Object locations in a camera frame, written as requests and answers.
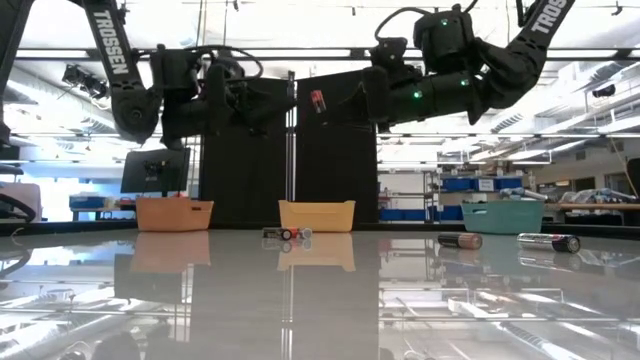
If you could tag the orange plastic bin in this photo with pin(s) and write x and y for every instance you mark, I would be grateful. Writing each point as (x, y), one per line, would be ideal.
(172, 215)

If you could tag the silver battery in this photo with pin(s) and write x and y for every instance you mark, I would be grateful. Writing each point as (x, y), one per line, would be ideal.
(545, 241)
(306, 233)

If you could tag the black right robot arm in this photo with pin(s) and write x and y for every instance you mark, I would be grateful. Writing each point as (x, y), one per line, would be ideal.
(435, 97)

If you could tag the black folding screen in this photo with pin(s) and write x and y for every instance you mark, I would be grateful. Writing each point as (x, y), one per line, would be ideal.
(335, 165)

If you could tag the blue storage crate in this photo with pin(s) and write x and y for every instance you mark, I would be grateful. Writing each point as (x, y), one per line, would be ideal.
(86, 202)

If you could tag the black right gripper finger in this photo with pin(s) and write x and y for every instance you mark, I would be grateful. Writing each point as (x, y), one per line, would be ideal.
(347, 107)

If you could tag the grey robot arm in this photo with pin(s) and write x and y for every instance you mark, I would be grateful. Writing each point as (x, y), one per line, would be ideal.
(522, 193)

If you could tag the wooden workbench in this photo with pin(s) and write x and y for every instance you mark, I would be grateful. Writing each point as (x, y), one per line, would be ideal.
(590, 206)

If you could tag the black ceiling camera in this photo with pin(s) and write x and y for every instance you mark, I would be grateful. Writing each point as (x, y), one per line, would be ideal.
(87, 84)

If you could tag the yellow plastic bin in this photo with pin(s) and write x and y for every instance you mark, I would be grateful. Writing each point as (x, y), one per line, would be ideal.
(316, 216)

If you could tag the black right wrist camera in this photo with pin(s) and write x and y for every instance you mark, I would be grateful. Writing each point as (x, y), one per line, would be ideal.
(390, 52)

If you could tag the red and black battery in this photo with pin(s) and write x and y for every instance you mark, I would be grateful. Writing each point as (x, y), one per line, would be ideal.
(271, 233)
(318, 101)

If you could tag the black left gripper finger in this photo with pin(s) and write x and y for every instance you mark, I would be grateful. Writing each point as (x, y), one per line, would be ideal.
(270, 105)

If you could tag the black office chair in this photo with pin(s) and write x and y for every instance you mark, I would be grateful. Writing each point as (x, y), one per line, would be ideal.
(25, 209)

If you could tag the teal plastic bin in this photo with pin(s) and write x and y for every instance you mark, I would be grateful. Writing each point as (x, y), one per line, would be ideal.
(502, 217)

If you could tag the metal storage shelf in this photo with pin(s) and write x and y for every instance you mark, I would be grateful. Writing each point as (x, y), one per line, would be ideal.
(426, 197)

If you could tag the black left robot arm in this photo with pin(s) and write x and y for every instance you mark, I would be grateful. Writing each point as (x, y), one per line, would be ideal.
(112, 55)

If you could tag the blue shelf bin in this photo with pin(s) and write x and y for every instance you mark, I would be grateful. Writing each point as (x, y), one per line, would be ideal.
(447, 213)
(510, 183)
(400, 215)
(457, 184)

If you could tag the black computer monitor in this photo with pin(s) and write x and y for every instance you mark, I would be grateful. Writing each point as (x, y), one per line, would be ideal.
(155, 172)

